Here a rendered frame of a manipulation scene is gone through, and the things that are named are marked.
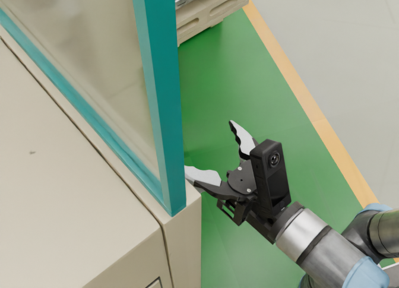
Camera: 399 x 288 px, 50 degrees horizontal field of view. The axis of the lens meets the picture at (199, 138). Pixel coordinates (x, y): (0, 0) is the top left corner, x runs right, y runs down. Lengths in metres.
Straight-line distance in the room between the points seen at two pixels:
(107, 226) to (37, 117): 0.16
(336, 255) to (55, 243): 0.38
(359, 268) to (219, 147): 1.42
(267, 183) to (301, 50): 1.89
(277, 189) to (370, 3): 2.34
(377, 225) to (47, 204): 0.50
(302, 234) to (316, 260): 0.04
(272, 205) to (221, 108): 1.51
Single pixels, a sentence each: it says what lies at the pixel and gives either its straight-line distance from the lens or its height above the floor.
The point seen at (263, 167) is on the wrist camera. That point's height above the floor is 1.14.
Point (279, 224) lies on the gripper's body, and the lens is 0.64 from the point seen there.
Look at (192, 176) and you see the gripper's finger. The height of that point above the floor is 1.08.
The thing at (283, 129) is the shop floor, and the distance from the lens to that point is 2.08.
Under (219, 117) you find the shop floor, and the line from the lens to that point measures 2.08.
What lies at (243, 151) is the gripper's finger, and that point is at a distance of 0.70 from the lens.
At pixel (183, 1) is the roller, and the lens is 1.23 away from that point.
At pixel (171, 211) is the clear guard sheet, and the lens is 0.40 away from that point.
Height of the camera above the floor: 1.65
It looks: 55 degrees down
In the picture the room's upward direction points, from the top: straight up
